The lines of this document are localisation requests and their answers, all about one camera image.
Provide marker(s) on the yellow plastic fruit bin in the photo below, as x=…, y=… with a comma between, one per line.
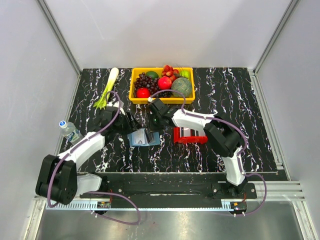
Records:
x=172, y=100

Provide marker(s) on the dark blueberry cluster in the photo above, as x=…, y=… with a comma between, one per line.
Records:
x=162, y=94

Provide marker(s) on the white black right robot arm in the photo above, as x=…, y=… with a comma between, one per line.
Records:
x=225, y=139

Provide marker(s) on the red plastic card tray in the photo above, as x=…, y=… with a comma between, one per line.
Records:
x=202, y=139

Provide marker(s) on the dark purple grape bunch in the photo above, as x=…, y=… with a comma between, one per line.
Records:
x=143, y=81

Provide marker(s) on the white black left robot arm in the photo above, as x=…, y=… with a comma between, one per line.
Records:
x=58, y=179

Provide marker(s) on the green netted melon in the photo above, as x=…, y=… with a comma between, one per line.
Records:
x=182, y=85

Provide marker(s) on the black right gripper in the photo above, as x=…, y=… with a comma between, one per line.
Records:
x=151, y=115

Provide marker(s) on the green white celery stalk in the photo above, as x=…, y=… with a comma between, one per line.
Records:
x=102, y=102

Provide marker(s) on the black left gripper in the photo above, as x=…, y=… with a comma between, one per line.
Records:
x=133, y=123

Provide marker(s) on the red pomegranate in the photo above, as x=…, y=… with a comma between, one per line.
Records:
x=164, y=83

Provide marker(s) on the red lychee cluster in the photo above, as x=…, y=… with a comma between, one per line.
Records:
x=169, y=71

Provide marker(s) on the blue leather card holder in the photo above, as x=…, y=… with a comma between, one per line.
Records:
x=138, y=138

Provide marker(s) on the dark green avocado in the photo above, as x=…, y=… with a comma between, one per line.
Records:
x=152, y=74

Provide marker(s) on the clear plastic water bottle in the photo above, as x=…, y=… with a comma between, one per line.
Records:
x=70, y=132

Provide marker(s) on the red tomato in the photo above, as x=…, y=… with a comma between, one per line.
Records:
x=143, y=92

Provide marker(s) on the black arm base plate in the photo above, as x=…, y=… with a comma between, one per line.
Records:
x=213, y=189

